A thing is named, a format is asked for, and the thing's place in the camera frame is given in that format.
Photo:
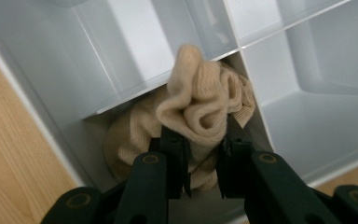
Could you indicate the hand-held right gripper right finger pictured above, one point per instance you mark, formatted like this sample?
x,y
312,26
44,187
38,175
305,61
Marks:
x,y
233,161

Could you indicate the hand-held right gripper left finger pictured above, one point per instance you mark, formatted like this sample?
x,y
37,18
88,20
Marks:
x,y
177,161

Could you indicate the beige sock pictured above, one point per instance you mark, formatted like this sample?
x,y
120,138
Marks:
x,y
195,102

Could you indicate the white divided storage box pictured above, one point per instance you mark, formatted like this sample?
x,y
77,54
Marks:
x,y
323,130

